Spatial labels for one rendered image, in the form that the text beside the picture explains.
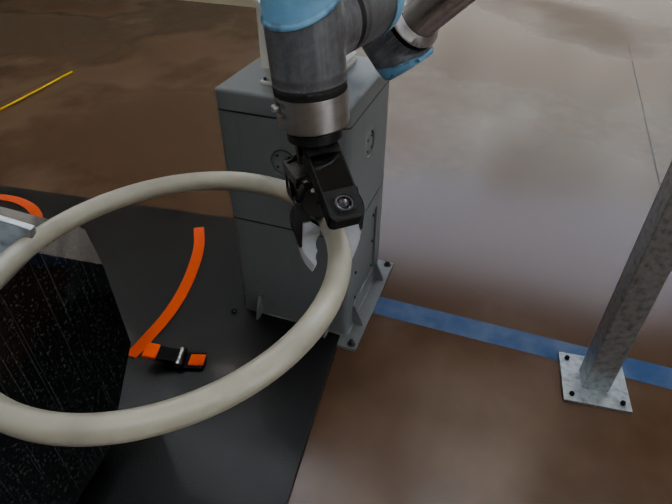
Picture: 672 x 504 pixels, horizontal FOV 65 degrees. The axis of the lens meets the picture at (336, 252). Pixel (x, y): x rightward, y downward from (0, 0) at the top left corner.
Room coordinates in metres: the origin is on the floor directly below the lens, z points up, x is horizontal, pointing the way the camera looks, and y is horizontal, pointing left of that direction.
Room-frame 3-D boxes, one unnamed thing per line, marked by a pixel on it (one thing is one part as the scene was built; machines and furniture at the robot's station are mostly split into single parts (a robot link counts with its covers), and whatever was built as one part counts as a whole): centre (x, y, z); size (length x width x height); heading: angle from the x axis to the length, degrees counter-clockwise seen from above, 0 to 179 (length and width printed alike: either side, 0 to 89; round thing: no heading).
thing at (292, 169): (0.62, 0.03, 1.04); 0.09 x 0.08 x 0.12; 22
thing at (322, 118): (0.62, 0.03, 1.12); 0.10 x 0.09 x 0.05; 112
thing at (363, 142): (1.52, 0.08, 0.43); 0.50 x 0.50 x 0.85; 70
